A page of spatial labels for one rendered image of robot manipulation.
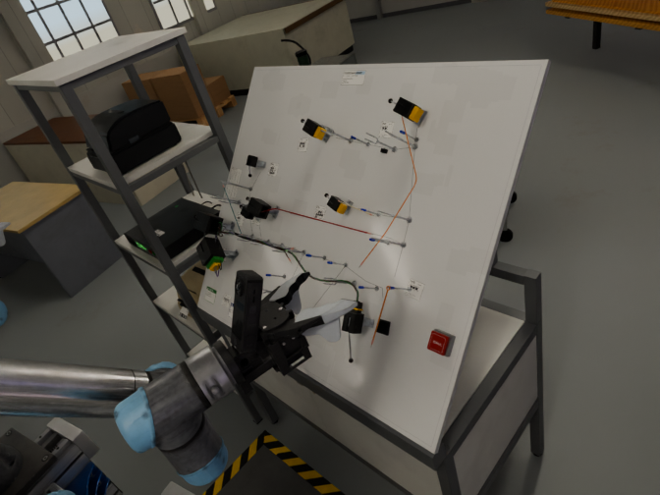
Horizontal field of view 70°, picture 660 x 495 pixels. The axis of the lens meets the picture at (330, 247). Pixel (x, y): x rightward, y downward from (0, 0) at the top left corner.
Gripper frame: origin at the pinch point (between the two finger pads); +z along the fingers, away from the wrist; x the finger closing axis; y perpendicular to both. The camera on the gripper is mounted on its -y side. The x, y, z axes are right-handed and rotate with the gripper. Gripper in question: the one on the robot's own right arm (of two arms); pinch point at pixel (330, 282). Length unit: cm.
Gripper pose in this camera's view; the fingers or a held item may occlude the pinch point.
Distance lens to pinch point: 74.7
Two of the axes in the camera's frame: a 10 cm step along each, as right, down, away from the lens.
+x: 5.0, 2.5, -8.3
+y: 3.3, 8.3, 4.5
